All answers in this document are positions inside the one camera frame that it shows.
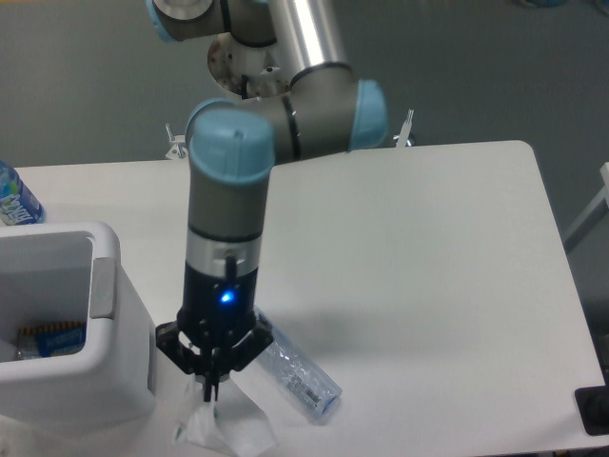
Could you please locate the clear plastic water bottle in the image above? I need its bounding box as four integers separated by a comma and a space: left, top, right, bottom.
255, 307, 343, 424

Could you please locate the white metal frame right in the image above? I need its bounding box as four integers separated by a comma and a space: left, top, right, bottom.
562, 163, 608, 255

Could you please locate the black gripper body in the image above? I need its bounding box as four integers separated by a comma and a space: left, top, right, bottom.
177, 264, 258, 351

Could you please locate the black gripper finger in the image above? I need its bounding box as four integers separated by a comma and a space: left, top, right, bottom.
211, 325, 274, 400
155, 321, 212, 401

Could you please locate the white plastic trash can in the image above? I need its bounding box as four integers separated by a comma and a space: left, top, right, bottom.
1, 222, 155, 430

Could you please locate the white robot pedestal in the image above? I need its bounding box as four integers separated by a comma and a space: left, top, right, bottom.
164, 33, 415, 161

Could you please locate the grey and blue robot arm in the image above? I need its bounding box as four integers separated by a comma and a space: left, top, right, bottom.
147, 1, 388, 402

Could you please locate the black clamp at table edge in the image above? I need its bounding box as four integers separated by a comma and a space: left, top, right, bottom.
575, 386, 608, 436

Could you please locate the blue snack packet in bin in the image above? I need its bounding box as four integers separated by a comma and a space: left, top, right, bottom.
16, 321, 87, 360

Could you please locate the white plastic wrapper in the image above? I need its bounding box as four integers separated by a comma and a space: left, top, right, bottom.
172, 375, 278, 456

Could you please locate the blue labelled bottle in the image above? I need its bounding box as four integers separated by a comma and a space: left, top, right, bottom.
1, 162, 46, 227

